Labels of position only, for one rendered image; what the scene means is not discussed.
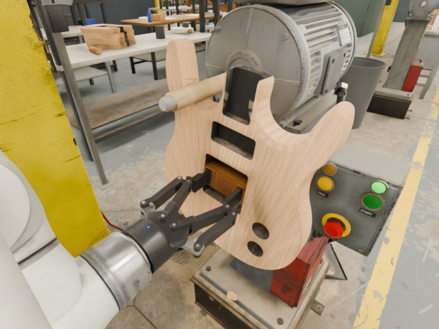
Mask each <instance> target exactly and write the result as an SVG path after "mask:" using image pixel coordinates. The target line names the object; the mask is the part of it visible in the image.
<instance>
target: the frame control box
mask: <svg viewBox="0 0 439 329"><path fill-rule="evenodd" d="M328 162H330V163H333V164H335V165H336V167H337V173H336V174H335V175H333V176H328V175H326V174H325V173H324V172H323V169H322V168H323V167H321V168H319V169H318V170H316V172H315V174H314V176H313V178H312V181H311V183H310V190H309V199H310V206H311V211H312V228H311V229H312V230H314V231H315V232H316V236H317V237H318V238H321V237H322V236H326V237H328V238H330V239H332V240H334V241H336V242H338V243H340V244H342V245H344V246H346V247H348V248H350V249H352V250H354V251H356V252H358V253H360V254H362V255H364V256H366V257H367V256H369V255H370V253H371V251H372V249H373V247H374V245H375V243H376V241H377V239H378V237H379V235H380V233H381V231H382V229H383V228H384V226H385V224H386V222H387V220H388V218H389V216H390V214H391V212H392V210H393V208H394V206H395V205H396V203H397V201H398V199H399V197H400V195H401V192H402V190H403V188H404V186H405V183H406V180H407V177H408V174H409V172H410V169H411V164H410V163H407V162H405V161H401V160H398V159H394V158H392V157H388V156H385V155H381V154H379V153H375V152H372V151H368V150H365V149H362V148H358V147H355V146H351V145H349V144H345V143H344V144H343V145H342V147H341V148H340V149H339V150H338V151H337V152H336V153H335V154H334V155H333V157H332V158H331V159H330V160H329V161H328ZM321 177H326V178H329V179H330V180H331V181H332V183H333V187H332V188H331V189H329V190H324V189H322V188H321V187H320V186H319V185H318V179H320V178H321ZM373 180H382V181H384V182H386V184H388V191H387V192H386V193H384V194H377V193H374V192H373V191H372V190H371V189H370V183H371V182H372V181H373ZM367 195H374V196H376V197H378V198H379V199H380V200H381V202H382V204H381V206H380V207H379V208H377V209H370V208H368V207H366V206H365V204H364V202H363V199H364V197H365V196H367ZM327 221H338V222H339V223H340V224H341V226H342V228H343V229H344V233H343V235H342V236H341V237H340V238H332V237H330V236H328V235H327V234H326V233H325V231H324V229H323V226H324V224H325V223H326V222H327Z"/></svg>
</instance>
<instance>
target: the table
mask: <svg viewBox="0 0 439 329"><path fill-rule="evenodd" d="M430 24H433V27H432V29H431V30H428V29H426V31H425V34H424V36H423V37H427V38H434V39H439V30H437V28H438V26H439V14H435V16H434V19H433V21H432V23H430ZM438 68H439V54H438V57H437V58H436V61H435V63H434V65H433V67H432V70H431V72H430V74H429V75H428V74H420V75H419V77H423V78H427V81H426V83H421V82H417V83H416V86H421V87H424V88H423V90H422V92H421V94H420V97H419V99H422V100H423V99H424V96H425V94H426V92H427V90H429V88H430V86H431V84H432V81H433V80H434V77H435V75H436V73H437V70H438Z"/></svg>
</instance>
